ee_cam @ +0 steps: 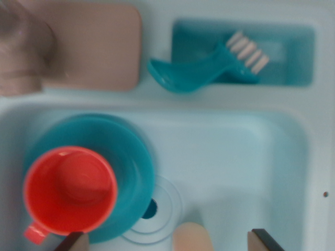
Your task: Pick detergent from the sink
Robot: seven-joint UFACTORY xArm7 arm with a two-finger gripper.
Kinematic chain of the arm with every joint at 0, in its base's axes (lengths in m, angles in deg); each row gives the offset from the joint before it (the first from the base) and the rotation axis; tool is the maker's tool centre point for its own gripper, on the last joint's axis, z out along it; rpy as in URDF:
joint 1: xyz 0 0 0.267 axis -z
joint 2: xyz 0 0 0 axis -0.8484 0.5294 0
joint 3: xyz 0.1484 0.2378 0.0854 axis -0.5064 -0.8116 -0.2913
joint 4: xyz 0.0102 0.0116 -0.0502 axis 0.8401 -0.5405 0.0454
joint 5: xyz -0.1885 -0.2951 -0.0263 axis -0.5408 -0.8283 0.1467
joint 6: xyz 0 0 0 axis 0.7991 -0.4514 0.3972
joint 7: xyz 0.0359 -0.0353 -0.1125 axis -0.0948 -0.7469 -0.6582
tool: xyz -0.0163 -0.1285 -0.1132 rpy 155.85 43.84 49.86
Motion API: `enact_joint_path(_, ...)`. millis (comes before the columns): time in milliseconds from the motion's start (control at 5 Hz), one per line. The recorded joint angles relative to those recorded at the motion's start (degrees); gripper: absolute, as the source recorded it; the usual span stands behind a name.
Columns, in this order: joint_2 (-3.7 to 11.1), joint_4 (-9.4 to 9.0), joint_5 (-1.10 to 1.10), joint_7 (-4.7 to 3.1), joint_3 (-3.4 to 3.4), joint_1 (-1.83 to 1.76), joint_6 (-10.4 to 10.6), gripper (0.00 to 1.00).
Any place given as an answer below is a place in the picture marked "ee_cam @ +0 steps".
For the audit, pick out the teal plastic plate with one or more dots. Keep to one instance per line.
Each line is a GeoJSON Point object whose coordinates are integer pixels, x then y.
{"type": "Point", "coordinates": [131, 157]}

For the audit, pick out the beige bread-shaped toy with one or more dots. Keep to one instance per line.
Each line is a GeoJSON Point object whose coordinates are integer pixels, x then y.
{"type": "Point", "coordinates": [192, 238]}

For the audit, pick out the light blue toy sink unit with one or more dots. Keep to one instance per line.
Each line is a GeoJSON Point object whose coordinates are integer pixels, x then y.
{"type": "Point", "coordinates": [222, 157]}

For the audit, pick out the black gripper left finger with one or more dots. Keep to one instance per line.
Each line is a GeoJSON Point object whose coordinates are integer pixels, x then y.
{"type": "Point", "coordinates": [77, 243]}

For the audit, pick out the teal dish brush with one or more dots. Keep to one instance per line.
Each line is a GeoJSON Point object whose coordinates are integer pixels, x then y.
{"type": "Point", "coordinates": [183, 78]}

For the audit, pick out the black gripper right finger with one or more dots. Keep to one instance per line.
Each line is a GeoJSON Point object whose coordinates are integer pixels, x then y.
{"type": "Point", "coordinates": [260, 241]}

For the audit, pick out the grey toy faucet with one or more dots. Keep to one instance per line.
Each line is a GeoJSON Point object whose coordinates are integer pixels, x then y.
{"type": "Point", "coordinates": [91, 47]}

